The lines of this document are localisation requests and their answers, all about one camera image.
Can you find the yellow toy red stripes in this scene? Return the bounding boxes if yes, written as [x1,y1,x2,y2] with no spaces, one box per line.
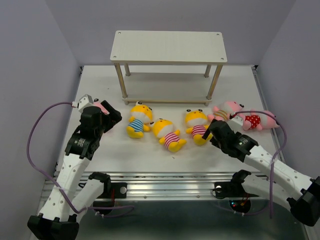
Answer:
[149,118,187,153]
[184,109,213,146]

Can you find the yellow toy blue striped shirt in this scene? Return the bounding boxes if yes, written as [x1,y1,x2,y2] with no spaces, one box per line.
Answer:
[126,101,153,139]

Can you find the pink toy orange striped shirt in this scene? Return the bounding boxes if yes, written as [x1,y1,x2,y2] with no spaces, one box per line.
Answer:
[207,101,244,122]

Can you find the pink toy red polka-dot shirt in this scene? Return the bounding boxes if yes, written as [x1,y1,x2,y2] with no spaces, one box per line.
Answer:
[238,110,280,131]

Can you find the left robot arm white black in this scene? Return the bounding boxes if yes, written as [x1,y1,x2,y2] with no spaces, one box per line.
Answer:
[27,98,122,240]

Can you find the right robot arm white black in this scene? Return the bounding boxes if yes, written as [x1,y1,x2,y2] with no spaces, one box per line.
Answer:
[203,120,320,227]

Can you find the white two-tier wooden shelf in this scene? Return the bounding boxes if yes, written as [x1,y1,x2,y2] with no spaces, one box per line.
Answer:
[110,30,228,106]

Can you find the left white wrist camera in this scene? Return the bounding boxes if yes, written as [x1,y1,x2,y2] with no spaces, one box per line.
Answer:
[77,94,94,113]

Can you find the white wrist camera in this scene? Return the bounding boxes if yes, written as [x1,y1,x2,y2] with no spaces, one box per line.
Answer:
[77,94,94,113]
[228,116,244,132]

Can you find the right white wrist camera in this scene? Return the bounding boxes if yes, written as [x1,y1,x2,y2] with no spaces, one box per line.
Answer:
[228,116,244,132]

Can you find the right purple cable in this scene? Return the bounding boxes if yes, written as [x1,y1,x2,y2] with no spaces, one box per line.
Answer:
[214,110,288,220]

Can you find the purple cable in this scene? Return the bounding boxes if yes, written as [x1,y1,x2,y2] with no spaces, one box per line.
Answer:
[214,110,288,220]
[26,101,136,219]

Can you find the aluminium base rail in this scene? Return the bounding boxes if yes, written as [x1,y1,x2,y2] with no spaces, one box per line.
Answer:
[41,172,306,202]

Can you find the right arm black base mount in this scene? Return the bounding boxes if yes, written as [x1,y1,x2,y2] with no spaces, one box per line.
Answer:
[211,181,252,215]

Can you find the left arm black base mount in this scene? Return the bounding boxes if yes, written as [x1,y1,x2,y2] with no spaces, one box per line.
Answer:
[92,182,128,208]

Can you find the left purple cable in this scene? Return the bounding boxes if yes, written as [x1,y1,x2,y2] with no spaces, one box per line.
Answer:
[26,101,136,219]

